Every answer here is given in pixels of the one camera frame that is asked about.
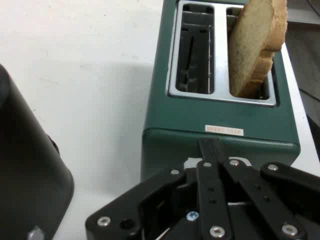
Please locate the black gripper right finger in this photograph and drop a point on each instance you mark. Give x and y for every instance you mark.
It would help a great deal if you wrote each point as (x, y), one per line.
(262, 200)

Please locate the toasted bread slice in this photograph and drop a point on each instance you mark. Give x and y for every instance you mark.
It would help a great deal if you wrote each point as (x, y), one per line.
(252, 47)

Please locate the dark green two-slot toaster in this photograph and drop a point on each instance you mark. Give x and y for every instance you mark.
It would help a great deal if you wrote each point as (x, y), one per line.
(190, 117)

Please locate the dark green round container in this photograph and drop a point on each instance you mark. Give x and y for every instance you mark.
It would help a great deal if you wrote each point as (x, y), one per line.
(27, 160)

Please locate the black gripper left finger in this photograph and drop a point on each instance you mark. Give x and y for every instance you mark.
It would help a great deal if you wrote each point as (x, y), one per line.
(212, 190)

